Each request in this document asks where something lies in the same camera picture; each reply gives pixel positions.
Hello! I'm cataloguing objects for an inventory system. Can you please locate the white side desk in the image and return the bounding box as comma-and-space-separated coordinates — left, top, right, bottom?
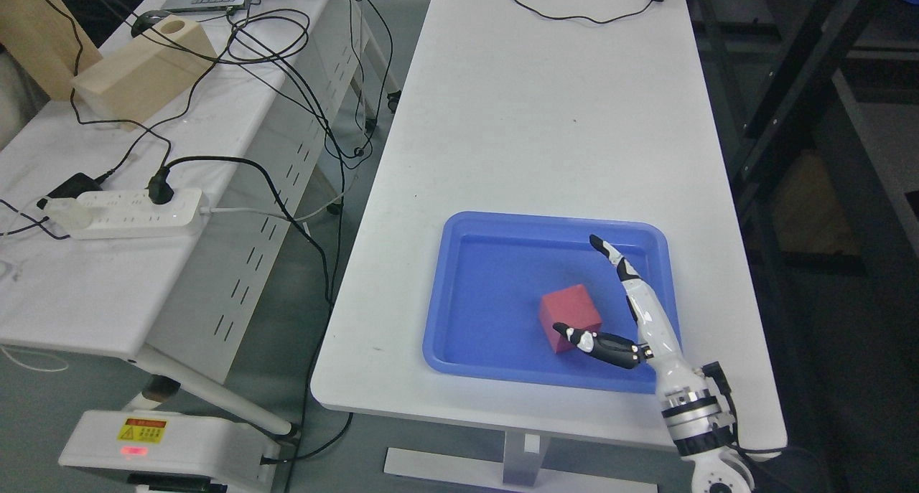
2, 0, 386, 436

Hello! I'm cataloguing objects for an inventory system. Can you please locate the white device with warning label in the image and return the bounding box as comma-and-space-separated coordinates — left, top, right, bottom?
58, 409, 280, 492

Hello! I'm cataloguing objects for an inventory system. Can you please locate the black computer mouse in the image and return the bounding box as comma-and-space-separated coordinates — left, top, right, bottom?
131, 9, 172, 38

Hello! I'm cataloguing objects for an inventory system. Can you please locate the blue plastic tray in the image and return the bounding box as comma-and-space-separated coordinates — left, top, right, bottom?
422, 212, 680, 394

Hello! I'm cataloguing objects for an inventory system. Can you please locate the white robot forearm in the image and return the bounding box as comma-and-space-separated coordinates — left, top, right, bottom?
662, 361, 755, 492

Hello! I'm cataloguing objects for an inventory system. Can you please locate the white power strip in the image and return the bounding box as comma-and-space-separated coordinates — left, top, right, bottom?
44, 188, 209, 239

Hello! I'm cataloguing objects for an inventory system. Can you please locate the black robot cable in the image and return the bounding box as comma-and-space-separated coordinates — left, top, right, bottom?
702, 362, 790, 472

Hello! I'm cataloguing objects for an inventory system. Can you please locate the black metal shelf left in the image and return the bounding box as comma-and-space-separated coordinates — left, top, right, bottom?
686, 0, 917, 329

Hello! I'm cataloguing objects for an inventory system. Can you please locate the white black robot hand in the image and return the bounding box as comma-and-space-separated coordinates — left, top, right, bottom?
554, 234, 708, 402

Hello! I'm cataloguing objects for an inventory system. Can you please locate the cardboard box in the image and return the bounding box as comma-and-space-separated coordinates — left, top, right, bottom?
765, 149, 861, 255

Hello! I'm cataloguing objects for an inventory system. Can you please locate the pink block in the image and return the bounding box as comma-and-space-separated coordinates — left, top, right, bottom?
538, 284, 602, 355

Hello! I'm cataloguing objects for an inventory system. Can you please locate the black power plug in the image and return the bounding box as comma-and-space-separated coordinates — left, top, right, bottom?
147, 166, 174, 205

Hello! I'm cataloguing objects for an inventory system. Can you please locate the beige wooden block holder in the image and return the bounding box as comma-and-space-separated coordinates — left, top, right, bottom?
72, 15, 217, 132

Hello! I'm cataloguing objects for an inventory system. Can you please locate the white table with leg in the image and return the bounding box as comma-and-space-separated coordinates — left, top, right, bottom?
311, 0, 787, 449

